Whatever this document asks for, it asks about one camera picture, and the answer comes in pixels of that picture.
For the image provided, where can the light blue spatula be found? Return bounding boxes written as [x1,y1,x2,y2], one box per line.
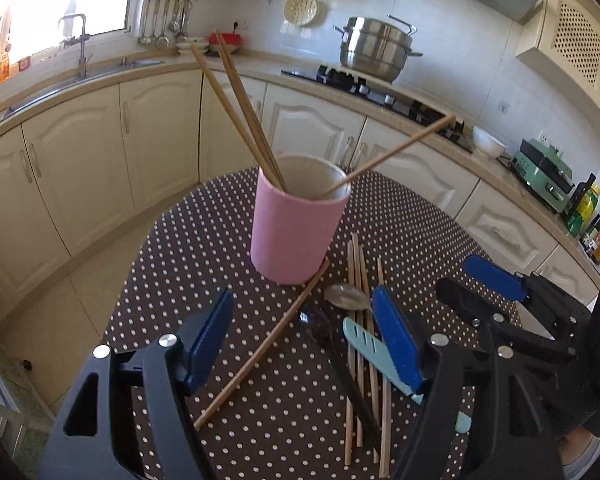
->
[341,316,474,435]

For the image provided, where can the silver metal spoon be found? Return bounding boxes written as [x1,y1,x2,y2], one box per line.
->
[324,283,372,312]

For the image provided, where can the long wooden chopstick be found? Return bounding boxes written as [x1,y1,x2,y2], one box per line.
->
[313,114,456,200]

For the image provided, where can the black spoon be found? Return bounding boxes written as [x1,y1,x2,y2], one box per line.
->
[299,304,381,452]

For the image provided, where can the cream upper kitchen cabinets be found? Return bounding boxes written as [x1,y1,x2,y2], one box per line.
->
[149,0,600,137]

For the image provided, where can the cream kitchen cabinets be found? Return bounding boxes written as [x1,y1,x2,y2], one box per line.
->
[0,70,600,322]
[149,0,600,137]

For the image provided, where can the cream lower kitchen cabinets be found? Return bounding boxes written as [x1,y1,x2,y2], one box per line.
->
[0,70,600,322]

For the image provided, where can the chrome kitchen faucet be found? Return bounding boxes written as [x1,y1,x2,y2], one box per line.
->
[58,13,91,80]

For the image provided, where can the kitchen window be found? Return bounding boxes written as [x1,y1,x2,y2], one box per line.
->
[0,0,129,84]

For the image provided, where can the person's right hand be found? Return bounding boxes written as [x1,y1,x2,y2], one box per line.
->
[557,427,597,466]

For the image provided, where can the green oil bottle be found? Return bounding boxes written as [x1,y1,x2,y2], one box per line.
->
[566,174,600,237]

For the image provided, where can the dark sauce bottle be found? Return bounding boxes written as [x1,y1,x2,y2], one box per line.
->
[580,211,600,259]

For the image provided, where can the green electric cooker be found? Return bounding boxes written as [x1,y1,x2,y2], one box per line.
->
[512,139,573,214]

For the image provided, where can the white ceramic bowl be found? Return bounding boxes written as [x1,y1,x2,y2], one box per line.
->
[471,126,506,158]

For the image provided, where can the brown polka dot tablecloth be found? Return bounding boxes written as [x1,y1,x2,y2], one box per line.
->
[99,167,527,480]

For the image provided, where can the pink utensil holder cup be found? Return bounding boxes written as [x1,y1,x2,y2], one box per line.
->
[250,153,352,285]

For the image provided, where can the black gas stove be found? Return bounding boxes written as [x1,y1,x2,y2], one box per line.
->
[264,65,446,165]

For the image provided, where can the stainless steel steamer pot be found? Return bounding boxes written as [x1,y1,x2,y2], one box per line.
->
[334,15,422,84]

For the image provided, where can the cream round steamer tray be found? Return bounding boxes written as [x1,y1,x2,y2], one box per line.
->
[283,0,321,27]

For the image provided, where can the stainless steel sink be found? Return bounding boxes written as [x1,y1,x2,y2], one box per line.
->
[0,58,162,123]

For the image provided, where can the red bowl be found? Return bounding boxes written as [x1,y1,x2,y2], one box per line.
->
[208,32,242,53]

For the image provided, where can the white stacked bowls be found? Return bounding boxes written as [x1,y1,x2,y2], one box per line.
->
[175,36,209,55]

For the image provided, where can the hanging utensil rack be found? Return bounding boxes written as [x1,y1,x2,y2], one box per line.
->
[136,0,198,50]

